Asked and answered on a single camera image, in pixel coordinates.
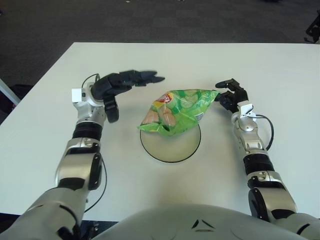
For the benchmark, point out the white table leg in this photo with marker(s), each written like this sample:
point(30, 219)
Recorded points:
point(8, 92)

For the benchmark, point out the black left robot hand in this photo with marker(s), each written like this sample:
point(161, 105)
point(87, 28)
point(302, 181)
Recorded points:
point(107, 86)

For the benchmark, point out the black office chair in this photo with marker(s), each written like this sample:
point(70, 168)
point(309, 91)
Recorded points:
point(313, 27)

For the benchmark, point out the green snack bag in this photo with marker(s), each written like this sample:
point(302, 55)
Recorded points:
point(180, 110)

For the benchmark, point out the white plate black rim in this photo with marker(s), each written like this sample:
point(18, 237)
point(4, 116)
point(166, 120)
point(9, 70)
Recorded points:
point(170, 150)

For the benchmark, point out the grey robot torso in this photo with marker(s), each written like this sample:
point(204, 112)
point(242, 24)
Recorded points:
point(162, 225)

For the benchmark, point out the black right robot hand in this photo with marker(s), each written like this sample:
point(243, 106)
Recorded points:
point(238, 97)

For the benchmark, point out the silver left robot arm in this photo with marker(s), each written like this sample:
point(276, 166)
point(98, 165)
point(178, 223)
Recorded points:
point(75, 162)

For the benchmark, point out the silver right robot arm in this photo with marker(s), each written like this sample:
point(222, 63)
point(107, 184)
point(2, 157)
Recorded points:
point(247, 127)

